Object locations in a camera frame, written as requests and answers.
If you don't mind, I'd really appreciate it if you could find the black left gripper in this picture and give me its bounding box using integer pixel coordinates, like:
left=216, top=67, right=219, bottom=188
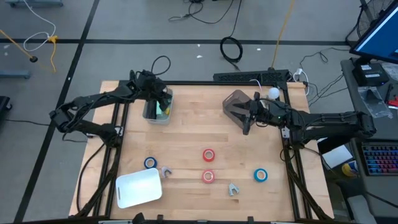
left=133, top=72, right=173, bottom=113

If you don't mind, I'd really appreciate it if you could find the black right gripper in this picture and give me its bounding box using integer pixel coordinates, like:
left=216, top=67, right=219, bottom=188
left=231, top=92, right=292, bottom=135

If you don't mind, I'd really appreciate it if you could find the black stapler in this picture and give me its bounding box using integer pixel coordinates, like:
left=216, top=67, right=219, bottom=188
left=146, top=101, right=156, bottom=121

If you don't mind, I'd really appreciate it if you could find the red tape roll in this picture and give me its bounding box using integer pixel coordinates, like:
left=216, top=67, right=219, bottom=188
left=202, top=148, right=216, bottom=162

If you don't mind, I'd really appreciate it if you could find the dark blue tape roll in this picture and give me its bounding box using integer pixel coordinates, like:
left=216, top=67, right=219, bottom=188
left=143, top=156, right=158, bottom=170

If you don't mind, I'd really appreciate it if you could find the light blue tape roll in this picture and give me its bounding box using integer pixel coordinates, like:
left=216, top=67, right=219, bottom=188
left=253, top=168, right=269, bottom=183

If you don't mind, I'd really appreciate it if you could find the white plastic tray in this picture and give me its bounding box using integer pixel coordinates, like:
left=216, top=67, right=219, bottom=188
left=115, top=167, right=163, bottom=210

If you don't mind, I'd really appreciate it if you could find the pink tape roll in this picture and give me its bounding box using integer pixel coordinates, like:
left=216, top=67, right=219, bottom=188
left=201, top=169, right=216, bottom=184

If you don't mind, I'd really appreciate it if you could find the dark translucent plastic bin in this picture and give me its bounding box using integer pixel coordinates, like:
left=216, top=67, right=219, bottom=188
left=222, top=89, right=264, bottom=131

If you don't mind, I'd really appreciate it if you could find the light grey plastic bin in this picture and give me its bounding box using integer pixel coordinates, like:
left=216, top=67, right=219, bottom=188
left=142, top=88, right=174, bottom=126

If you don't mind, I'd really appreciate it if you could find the black perforated bar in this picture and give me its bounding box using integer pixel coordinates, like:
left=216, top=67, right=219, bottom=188
left=213, top=69, right=290, bottom=84

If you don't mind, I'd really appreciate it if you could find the table lamp with white bulb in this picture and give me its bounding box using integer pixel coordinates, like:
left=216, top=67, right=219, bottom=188
left=260, top=86, right=281, bottom=110

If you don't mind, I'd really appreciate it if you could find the white power adapter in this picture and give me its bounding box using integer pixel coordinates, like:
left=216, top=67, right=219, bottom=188
left=293, top=67, right=311, bottom=96

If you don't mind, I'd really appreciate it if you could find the white paper sheet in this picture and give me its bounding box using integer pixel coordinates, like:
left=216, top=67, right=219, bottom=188
left=322, top=144, right=354, bottom=169

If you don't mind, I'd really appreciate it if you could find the yellow and blue object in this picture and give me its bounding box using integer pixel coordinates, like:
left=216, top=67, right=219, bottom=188
left=341, top=161, right=359, bottom=179

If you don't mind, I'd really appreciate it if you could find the clear plastic bag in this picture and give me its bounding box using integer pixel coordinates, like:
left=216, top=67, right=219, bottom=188
left=357, top=86, right=394, bottom=119

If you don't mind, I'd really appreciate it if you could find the black mini computer box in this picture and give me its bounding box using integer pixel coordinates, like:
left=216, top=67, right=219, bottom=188
left=352, top=63, right=390, bottom=88

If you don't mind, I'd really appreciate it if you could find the grey side desk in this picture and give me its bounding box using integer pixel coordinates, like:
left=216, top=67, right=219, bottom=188
left=340, top=57, right=398, bottom=220

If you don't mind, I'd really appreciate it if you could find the backlit keyboard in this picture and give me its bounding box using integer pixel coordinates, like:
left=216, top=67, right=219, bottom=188
left=361, top=143, right=398, bottom=177

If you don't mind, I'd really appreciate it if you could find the grey cart foot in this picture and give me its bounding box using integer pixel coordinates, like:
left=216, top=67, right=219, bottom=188
left=0, top=70, right=31, bottom=80

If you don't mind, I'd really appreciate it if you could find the large computer monitor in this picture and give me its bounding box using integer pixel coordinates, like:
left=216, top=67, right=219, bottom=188
left=349, top=0, right=398, bottom=65

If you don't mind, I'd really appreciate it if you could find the grey cart base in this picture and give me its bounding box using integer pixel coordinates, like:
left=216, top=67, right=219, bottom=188
left=4, top=0, right=65, bottom=8

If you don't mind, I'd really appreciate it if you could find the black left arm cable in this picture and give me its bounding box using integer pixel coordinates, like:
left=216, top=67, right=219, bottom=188
left=150, top=55, right=172, bottom=77

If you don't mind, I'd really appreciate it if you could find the black aluminium table frame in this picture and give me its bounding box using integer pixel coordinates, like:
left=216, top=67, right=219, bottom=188
left=70, top=70, right=335, bottom=222

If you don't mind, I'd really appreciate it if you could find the coiled black cable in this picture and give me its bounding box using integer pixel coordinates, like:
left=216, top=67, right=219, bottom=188
left=220, top=36, right=244, bottom=72

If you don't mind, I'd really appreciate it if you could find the yellow extension cable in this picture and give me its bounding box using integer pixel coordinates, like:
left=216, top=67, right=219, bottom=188
left=271, top=0, right=296, bottom=70

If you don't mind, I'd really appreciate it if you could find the tangled black cable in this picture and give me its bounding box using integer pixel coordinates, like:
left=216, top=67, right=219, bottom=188
left=167, top=0, right=243, bottom=38

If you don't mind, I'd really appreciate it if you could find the thin yellow cord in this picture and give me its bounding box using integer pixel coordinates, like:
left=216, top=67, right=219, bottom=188
left=0, top=29, right=59, bottom=74

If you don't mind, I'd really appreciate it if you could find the white cable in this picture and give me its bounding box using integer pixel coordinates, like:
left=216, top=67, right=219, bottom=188
left=22, top=0, right=57, bottom=53

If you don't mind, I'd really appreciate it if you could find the black wire fan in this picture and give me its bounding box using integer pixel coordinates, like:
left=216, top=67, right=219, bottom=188
left=345, top=0, right=396, bottom=43

